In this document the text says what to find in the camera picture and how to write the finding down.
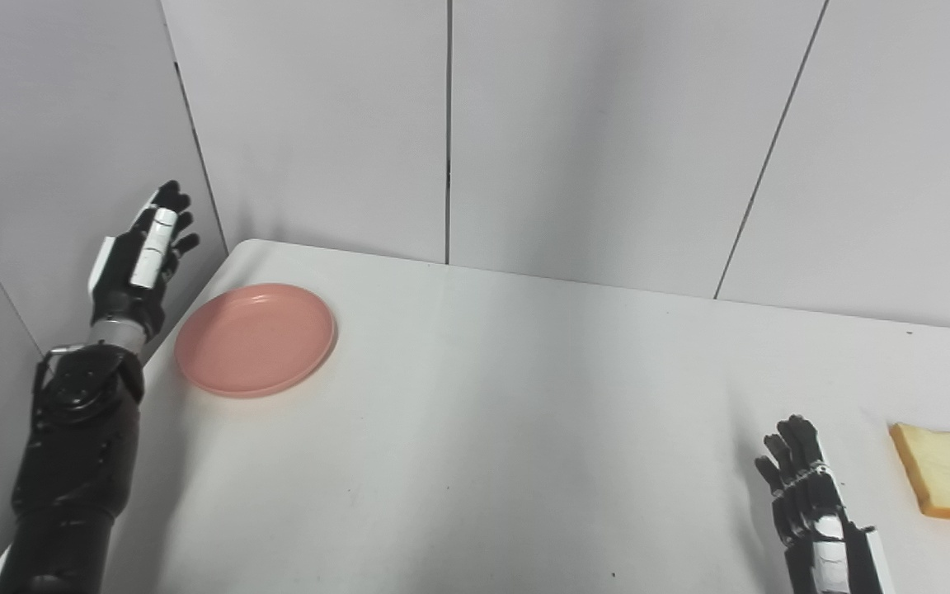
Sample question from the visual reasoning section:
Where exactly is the pink round plate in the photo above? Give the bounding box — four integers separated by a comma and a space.
175, 283, 337, 399

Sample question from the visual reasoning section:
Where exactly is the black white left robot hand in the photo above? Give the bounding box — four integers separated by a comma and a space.
87, 180, 201, 341

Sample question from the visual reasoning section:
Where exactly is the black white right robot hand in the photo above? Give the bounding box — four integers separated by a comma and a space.
754, 415, 896, 594

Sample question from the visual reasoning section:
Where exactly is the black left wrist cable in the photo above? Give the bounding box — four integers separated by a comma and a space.
32, 343, 85, 398

